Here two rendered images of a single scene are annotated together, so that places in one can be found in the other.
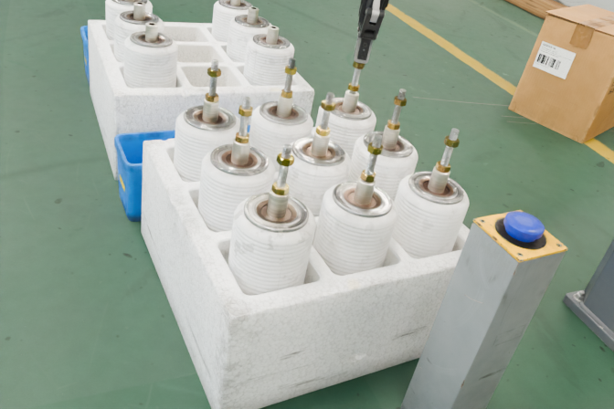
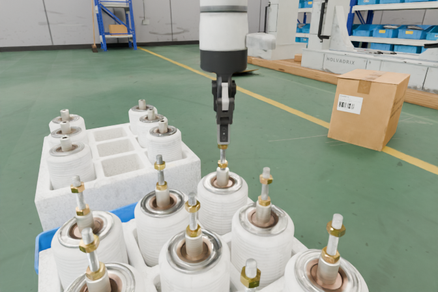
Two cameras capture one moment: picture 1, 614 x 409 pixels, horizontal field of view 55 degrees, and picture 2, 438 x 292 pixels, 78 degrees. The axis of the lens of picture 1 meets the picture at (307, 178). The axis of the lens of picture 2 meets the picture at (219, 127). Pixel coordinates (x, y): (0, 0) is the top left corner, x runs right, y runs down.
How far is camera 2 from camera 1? 0.46 m
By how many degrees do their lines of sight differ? 10
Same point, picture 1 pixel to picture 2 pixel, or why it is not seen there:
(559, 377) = not seen: outside the picture
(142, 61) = (58, 168)
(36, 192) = not seen: outside the picture
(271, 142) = (153, 236)
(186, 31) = (115, 131)
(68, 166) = (18, 256)
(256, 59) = (152, 146)
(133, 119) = (57, 214)
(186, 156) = (64, 276)
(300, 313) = not seen: outside the picture
